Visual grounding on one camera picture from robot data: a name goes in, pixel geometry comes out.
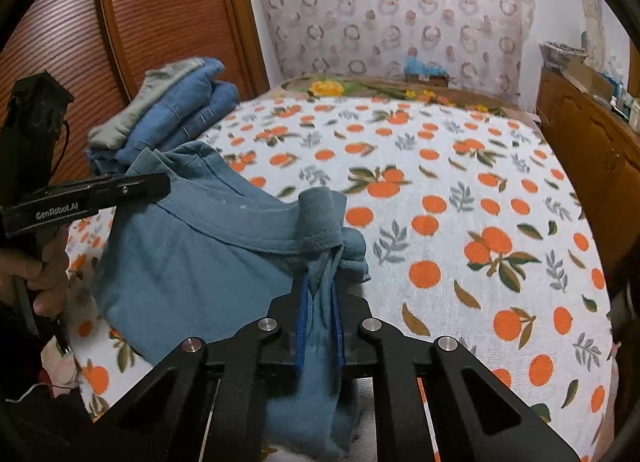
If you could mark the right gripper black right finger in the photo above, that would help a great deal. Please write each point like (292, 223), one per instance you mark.
(434, 400)

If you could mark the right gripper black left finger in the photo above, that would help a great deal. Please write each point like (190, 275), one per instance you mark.
(207, 401)

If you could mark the teal blue shorts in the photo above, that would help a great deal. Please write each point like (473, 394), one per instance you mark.
(211, 256)

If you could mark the person's left hand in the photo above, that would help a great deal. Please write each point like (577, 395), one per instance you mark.
(47, 276)

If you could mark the white orange-print bed sheet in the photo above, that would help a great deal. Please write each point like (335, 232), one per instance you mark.
(472, 230)

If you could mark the folded blue denim jeans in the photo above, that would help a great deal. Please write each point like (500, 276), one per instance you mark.
(196, 103)

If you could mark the brown louvered wooden wardrobe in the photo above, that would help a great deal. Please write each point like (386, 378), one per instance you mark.
(100, 50)

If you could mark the wooden sideboard cabinet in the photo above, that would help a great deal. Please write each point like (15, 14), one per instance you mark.
(600, 154)

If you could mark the floral beige blanket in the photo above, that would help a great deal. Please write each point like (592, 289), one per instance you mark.
(312, 87)

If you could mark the cardboard box with blue bag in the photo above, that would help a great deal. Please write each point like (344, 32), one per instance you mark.
(430, 73)

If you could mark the brown cardboard box on cabinet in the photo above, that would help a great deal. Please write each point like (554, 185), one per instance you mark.
(589, 81)

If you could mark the circle-patterned sheer curtain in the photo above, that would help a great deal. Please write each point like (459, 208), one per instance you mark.
(477, 43)

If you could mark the tied beige side curtain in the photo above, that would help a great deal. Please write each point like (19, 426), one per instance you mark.
(594, 34)

